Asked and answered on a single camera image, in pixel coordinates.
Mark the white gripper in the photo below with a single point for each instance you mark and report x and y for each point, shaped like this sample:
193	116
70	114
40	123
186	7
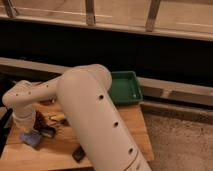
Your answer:
24	118

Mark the blue sponge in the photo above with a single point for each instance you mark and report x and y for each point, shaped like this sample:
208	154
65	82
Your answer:
28	139

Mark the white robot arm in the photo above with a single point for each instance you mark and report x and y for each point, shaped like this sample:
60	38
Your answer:
82	93

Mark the brown pine cone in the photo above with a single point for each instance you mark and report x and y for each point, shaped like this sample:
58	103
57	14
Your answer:
40	121

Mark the black rectangular block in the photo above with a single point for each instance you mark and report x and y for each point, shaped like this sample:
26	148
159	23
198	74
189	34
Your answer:
78	154

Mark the green plastic tray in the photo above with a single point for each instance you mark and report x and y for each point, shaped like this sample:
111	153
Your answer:
125	89

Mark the wooden railing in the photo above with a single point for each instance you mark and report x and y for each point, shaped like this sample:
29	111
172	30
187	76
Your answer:
192	19

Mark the wooden handled tool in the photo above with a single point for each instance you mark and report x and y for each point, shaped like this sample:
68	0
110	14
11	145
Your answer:
57	118

